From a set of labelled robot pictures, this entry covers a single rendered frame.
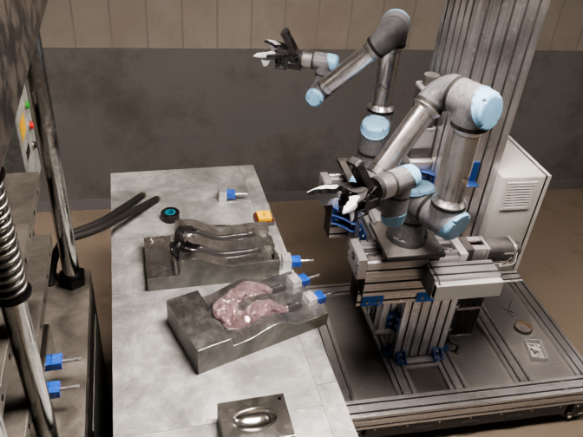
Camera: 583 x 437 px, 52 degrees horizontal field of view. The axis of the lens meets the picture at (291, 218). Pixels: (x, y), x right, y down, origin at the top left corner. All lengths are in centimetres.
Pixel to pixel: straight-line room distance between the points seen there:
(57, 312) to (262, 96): 209
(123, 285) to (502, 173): 149
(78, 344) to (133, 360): 21
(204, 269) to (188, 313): 27
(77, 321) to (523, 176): 172
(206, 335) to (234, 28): 219
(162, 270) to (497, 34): 143
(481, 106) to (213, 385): 118
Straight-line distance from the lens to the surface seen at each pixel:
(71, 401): 202
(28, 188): 203
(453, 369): 296
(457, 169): 196
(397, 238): 220
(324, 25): 380
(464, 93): 188
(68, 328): 224
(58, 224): 222
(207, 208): 273
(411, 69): 406
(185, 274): 227
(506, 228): 256
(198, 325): 201
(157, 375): 202
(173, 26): 368
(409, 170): 179
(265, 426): 183
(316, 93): 249
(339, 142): 413
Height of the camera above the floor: 233
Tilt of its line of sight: 35 degrees down
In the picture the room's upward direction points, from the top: 5 degrees clockwise
